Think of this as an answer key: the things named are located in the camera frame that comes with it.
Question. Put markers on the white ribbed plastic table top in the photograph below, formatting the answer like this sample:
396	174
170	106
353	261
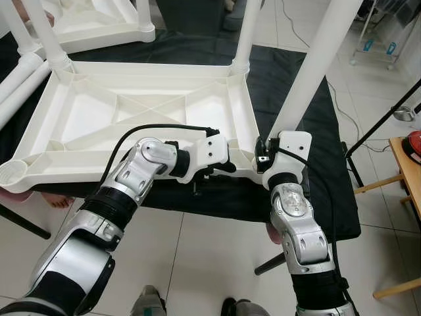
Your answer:
92	29
99	112

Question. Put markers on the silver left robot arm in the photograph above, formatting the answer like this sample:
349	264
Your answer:
141	164

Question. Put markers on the person's bare hand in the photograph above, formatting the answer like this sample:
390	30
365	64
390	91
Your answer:
23	12

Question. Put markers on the black table cloth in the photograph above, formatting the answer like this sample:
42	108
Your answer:
316	184

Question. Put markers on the black metal table leg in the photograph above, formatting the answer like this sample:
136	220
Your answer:
270	264
26	224

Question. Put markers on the black tripod stand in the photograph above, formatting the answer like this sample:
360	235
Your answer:
385	117

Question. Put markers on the grey left robot foot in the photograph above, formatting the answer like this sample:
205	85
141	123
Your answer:
148	301

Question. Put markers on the grey robot foot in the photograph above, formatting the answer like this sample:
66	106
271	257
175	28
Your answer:
148	301
247	307

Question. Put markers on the grey right robot foot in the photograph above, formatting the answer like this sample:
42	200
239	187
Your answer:
247	307

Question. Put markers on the wooden side table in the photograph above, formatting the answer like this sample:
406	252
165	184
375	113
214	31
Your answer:
408	171

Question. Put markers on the person's bare foot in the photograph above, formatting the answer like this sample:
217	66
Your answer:
61	201

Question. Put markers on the dark grey armchair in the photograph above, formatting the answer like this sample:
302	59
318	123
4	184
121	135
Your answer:
197	13

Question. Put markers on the small metal bowl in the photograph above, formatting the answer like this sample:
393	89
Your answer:
404	113

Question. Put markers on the red round device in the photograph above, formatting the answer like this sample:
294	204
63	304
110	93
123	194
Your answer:
414	146

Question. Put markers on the pink trouser leg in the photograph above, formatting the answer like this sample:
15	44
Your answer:
18	194

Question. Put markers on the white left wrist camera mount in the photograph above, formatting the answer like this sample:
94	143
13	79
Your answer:
207	155

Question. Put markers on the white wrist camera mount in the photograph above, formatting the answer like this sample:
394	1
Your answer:
207	155
293	148

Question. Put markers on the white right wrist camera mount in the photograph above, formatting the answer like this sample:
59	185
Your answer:
293	148

